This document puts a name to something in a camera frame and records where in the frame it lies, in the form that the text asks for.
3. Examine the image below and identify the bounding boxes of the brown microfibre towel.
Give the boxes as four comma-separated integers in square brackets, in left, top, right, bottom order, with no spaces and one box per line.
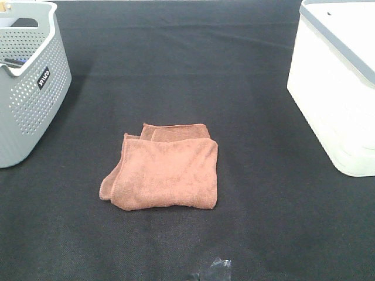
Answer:
[99,124,218,211]

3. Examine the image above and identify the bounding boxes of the white plastic storage basket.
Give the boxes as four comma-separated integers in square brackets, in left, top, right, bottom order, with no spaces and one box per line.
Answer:
[287,1,374,177]

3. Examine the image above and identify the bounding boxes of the grey perforated plastic basket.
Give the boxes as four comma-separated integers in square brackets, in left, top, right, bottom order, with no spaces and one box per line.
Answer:
[1,1,71,168]

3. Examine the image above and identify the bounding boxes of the dark item inside grey basket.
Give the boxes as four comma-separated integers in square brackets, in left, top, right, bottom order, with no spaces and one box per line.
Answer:
[1,58,26,68]

